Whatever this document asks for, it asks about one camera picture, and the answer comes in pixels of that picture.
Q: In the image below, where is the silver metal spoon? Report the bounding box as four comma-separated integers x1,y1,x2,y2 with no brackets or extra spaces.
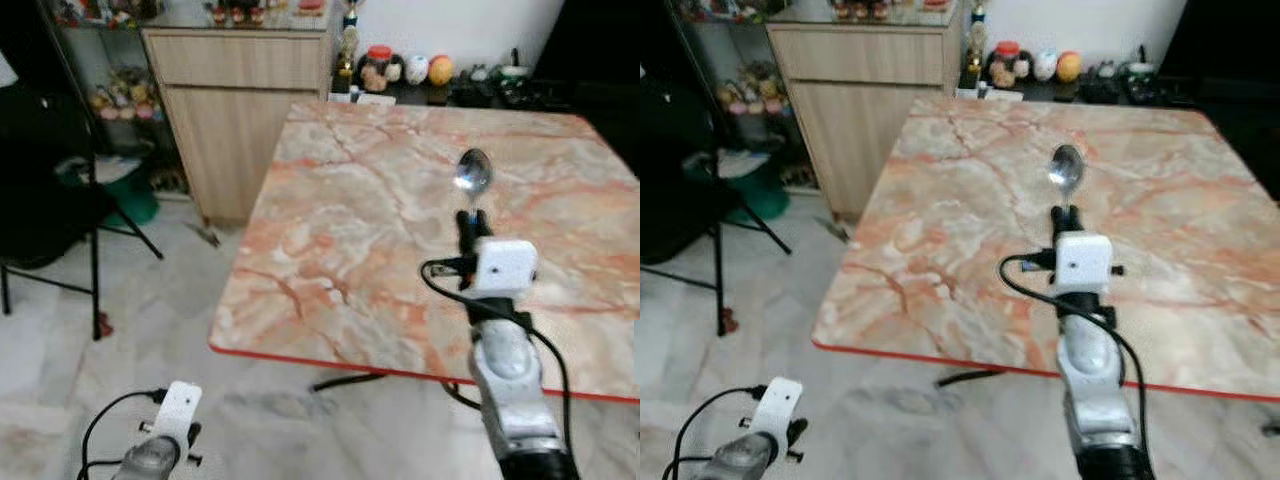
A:
454,148,494,227
1048,144,1087,217

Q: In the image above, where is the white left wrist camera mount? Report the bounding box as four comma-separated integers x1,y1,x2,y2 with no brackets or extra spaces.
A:
148,381,203,448
746,377,805,443

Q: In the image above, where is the green plastic basin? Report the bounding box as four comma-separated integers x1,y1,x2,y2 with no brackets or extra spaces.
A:
98,163,161,227
735,158,793,222

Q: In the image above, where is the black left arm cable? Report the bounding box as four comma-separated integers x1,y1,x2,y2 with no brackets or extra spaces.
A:
77,389,167,480
670,385,767,480

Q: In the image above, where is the black screen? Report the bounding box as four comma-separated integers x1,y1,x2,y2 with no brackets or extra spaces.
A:
528,0,641,113
1158,0,1280,105

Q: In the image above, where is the light wooden cabinet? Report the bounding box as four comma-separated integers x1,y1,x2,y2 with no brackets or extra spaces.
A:
140,25,347,227
765,22,968,224

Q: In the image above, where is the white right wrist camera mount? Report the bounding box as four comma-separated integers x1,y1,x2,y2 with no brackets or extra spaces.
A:
474,239,539,299
1055,233,1115,296

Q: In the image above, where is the glass shelf with figurines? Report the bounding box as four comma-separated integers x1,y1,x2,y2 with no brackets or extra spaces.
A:
42,0,183,193
668,0,801,189

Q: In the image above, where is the tall dark bottle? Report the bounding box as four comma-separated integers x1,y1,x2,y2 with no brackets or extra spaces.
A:
333,4,362,97
961,4,990,92

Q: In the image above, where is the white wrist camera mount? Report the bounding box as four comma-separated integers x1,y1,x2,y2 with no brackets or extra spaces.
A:
746,377,805,443
1055,233,1115,296
474,239,539,299
148,381,203,448

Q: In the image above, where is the marble table with red edge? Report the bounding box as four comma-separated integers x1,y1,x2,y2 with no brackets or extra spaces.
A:
811,95,1280,403
208,98,641,404

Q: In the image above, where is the black folding chair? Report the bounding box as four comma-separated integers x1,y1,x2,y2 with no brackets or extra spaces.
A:
640,95,793,338
0,48,167,342

